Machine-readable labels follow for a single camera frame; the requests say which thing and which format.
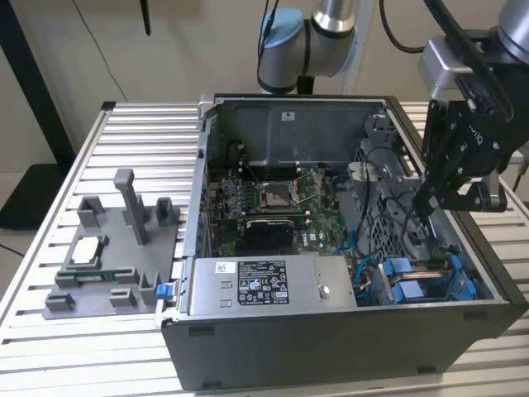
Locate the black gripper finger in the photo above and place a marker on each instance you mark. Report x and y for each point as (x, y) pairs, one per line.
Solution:
(475, 198)
(432, 165)

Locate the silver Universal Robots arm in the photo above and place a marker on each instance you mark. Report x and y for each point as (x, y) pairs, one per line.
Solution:
(289, 54)

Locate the grey disk bay cage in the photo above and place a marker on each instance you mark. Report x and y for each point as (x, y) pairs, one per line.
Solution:
(351, 202)

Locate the green motherboard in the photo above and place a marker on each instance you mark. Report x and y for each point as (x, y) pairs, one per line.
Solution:
(326, 225)

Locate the CPU socket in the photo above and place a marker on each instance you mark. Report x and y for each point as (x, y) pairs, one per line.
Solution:
(274, 198)

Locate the black RAM slots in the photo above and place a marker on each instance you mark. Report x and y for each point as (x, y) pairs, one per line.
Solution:
(270, 170)

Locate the black graphics card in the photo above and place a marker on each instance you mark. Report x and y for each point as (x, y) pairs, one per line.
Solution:
(268, 229)

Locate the metal locking lever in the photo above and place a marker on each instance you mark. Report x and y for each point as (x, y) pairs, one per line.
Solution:
(253, 173)

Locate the silver power supply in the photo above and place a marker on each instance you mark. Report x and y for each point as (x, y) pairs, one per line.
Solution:
(297, 285)

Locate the black open PC case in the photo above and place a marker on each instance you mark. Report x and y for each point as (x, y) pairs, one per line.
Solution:
(289, 351)

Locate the blue case latch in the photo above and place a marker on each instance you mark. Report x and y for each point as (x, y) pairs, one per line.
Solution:
(164, 290)

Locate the black antenna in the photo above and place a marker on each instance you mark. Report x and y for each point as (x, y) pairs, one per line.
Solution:
(145, 16)

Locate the grey parts rack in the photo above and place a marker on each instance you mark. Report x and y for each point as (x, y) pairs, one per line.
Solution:
(120, 248)

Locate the green RAM stick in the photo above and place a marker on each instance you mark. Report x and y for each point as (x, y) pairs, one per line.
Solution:
(109, 274)

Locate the silver CPU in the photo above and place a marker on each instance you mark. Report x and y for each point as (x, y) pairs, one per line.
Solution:
(86, 250)

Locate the black stand with base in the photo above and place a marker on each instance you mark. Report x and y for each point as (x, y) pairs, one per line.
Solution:
(29, 194)

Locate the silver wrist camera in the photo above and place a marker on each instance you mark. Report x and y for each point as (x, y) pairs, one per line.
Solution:
(440, 66)

